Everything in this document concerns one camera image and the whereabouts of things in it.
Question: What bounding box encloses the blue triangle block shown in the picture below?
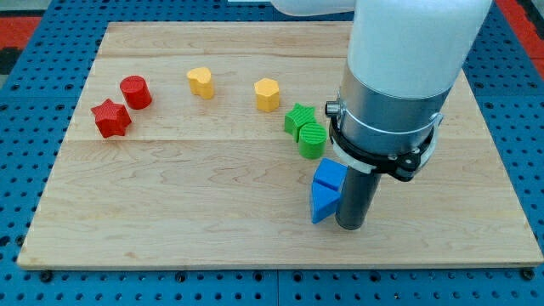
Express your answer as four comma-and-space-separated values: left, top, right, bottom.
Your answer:
309, 182, 341, 224

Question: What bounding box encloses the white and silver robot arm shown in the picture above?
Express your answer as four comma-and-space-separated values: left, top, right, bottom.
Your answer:
271, 0, 491, 181

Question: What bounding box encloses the green cylinder block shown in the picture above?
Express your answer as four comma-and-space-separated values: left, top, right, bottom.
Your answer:
298, 123, 327, 159

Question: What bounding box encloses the wooden board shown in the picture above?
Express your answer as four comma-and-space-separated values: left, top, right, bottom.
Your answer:
17, 22, 543, 270

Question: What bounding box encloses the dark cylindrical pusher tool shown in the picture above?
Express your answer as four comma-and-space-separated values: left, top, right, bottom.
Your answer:
335, 167, 382, 230

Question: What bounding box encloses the red cylinder block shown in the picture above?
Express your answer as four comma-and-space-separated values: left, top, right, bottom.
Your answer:
120, 75, 152, 110

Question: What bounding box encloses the yellow heart block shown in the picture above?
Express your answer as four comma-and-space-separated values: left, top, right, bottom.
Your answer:
186, 66, 214, 99

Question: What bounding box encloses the yellow hexagon block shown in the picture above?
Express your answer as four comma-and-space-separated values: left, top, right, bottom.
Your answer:
254, 78, 280, 112

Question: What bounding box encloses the blue cube block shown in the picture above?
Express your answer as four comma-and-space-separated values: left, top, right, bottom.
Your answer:
313, 158, 348, 191

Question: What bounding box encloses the green star block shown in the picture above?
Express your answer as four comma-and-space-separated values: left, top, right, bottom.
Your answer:
284, 103, 316, 143

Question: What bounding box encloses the red star block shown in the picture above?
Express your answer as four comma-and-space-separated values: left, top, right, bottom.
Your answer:
91, 99, 132, 139

